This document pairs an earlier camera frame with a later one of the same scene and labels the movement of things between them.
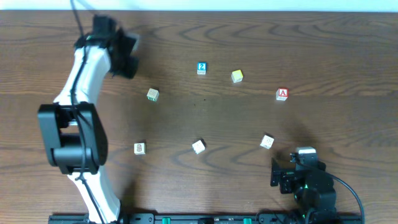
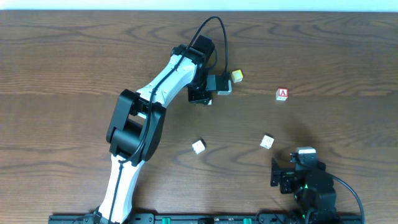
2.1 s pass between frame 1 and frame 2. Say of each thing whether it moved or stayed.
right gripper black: stayed
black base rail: stayed
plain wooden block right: stayed
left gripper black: moved
